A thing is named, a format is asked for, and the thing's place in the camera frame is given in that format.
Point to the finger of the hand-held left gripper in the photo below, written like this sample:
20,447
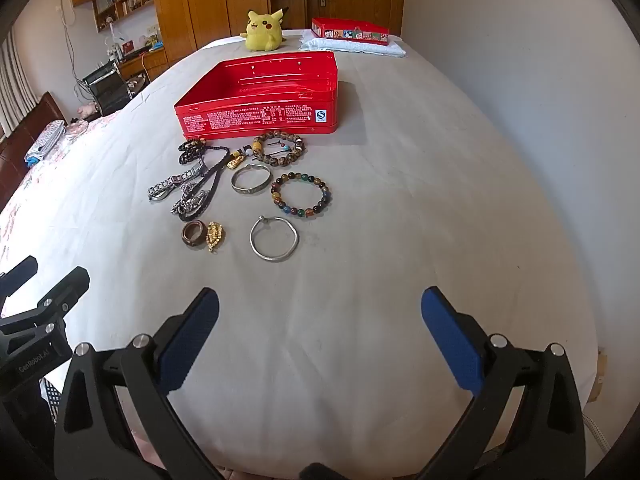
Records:
17,275
70,287

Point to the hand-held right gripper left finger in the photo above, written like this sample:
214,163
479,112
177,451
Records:
192,340

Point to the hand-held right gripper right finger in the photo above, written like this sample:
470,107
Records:
450,340

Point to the gold figure pendant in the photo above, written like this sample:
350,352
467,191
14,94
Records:
215,235

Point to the plain silver bangle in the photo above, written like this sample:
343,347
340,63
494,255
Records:
252,238

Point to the silver metal wristwatch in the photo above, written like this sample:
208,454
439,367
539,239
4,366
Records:
175,180

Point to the engraved silver bangle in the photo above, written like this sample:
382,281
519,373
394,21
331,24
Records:
250,189

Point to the red tin box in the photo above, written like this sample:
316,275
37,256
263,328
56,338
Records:
240,117

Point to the pink floral bedding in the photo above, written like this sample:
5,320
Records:
45,175

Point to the striped rolled cloth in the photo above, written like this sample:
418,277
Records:
47,140

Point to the brown headboard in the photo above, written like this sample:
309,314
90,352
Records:
27,130

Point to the pink soft toy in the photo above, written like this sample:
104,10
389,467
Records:
87,109

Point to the black chair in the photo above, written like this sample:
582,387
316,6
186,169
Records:
107,90

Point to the wooden desk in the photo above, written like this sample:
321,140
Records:
145,62

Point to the white folded towel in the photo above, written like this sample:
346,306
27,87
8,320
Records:
350,50

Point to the yellow plush toy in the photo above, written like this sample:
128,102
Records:
262,35

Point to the wooden wardrobe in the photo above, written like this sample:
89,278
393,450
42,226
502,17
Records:
210,5

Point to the red tin lid cartoon print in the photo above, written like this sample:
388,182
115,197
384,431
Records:
350,27

